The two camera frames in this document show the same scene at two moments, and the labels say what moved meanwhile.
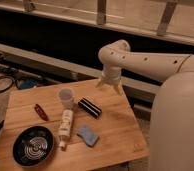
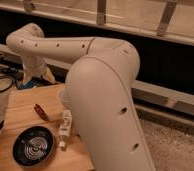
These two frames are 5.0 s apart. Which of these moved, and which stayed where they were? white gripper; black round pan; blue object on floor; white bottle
Moved: white gripper
Stayed: blue object on floor; black round pan; white bottle
